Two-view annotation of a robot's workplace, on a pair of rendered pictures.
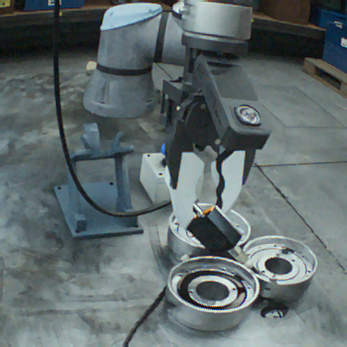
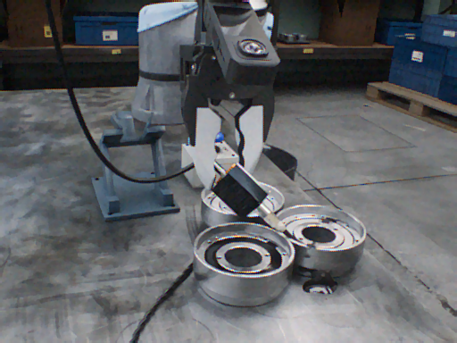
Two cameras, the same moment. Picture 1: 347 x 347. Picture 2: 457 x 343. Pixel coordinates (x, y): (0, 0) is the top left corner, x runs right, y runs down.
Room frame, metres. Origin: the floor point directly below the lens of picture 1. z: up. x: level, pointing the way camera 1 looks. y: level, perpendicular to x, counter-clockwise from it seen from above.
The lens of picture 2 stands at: (0.03, -0.07, 1.12)
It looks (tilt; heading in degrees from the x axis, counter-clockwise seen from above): 23 degrees down; 3
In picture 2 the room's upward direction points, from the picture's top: 3 degrees clockwise
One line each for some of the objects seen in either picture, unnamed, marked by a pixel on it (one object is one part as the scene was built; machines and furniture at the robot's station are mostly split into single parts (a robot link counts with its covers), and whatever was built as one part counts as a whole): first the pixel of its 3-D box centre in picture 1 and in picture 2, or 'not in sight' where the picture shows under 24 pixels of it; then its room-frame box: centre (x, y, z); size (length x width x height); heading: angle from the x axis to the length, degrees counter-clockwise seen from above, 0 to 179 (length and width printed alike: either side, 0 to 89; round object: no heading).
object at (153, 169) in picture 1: (170, 174); (208, 161); (0.74, 0.00, 0.82); 0.08 x 0.07 x 0.05; 24
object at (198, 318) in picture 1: (211, 295); (243, 263); (0.47, -0.06, 0.82); 0.10 x 0.10 x 0.04
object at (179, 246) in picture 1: (208, 238); (242, 210); (0.59, -0.06, 0.82); 0.10 x 0.10 x 0.04
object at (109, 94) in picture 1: (121, 82); (167, 91); (1.05, 0.13, 0.85); 0.15 x 0.15 x 0.10
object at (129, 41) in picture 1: (132, 32); (170, 35); (1.05, 0.12, 0.97); 0.13 x 0.12 x 0.14; 92
